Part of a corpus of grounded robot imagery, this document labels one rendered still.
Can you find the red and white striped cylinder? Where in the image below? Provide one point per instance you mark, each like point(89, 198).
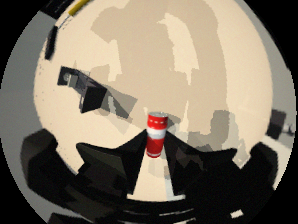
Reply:
point(156, 133)

